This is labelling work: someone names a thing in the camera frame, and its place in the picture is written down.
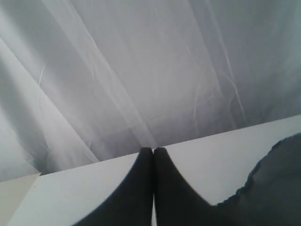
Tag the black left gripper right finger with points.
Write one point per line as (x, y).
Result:
(176, 202)

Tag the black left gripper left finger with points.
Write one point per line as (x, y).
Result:
(130, 204)

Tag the cream fabric duffel bag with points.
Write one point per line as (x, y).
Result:
(271, 195)

